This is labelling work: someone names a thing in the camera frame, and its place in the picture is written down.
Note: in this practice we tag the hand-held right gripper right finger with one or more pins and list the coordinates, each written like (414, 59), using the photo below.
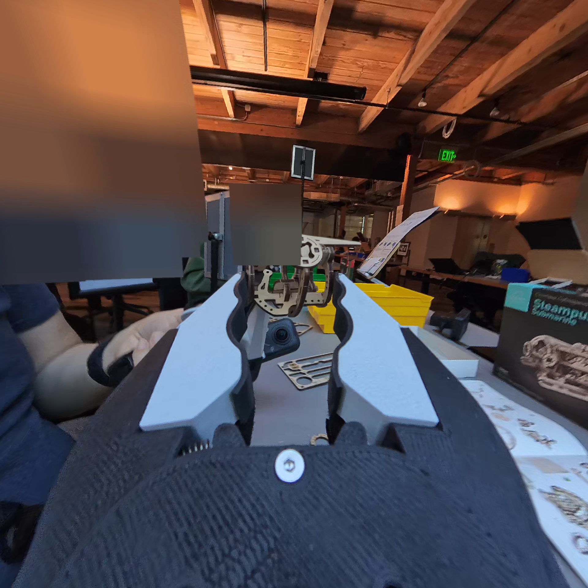
(386, 367)

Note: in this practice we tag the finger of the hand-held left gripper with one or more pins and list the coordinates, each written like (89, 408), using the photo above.
(257, 335)

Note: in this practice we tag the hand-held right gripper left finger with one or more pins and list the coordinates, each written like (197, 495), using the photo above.
(197, 367)

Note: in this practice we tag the round wooden model assembly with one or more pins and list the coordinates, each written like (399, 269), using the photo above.
(264, 287)

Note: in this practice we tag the person's left forearm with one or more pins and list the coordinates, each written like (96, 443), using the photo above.
(64, 381)

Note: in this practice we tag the wooden parts fret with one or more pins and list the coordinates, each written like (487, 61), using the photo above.
(282, 366)

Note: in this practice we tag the black model kit box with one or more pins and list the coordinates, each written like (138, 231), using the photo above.
(514, 340)

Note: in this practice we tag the white parts diagram sheet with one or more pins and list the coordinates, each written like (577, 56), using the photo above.
(533, 464)

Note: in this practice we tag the person's left hand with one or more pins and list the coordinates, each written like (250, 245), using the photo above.
(142, 337)

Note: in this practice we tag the green plastic bins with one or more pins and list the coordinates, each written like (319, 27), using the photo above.
(275, 281)

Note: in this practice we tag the nested yellow plastic bins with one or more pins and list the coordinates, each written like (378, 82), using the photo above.
(395, 303)

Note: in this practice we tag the white box lid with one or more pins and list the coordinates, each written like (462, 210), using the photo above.
(452, 360)

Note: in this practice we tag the small black device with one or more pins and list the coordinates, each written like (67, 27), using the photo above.
(450, 321)

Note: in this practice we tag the black wristwatch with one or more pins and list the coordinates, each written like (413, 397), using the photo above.
(108, 365)

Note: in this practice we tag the black white sign board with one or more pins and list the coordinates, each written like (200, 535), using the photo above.
(115, 285)

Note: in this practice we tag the black computer monitor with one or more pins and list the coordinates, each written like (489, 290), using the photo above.
(448, 265)
(551, 234)

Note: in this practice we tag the large grey panel on stand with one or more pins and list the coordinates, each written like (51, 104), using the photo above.
(216, 220)

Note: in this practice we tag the background manual on stand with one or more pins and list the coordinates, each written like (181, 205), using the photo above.
(399, 234)

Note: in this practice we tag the blue plastic bin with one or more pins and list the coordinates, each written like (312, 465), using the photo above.
(515, 274)

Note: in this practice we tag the small grey panel on stand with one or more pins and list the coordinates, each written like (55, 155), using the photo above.
(297, 160)

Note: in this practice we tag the person in blue shirt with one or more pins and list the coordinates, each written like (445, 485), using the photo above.
(23, 413)

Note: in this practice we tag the tan cardboard box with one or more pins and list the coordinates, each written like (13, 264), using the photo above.
(551, 264)

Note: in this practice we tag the green exit sign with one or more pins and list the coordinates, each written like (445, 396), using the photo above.
(446, 155)

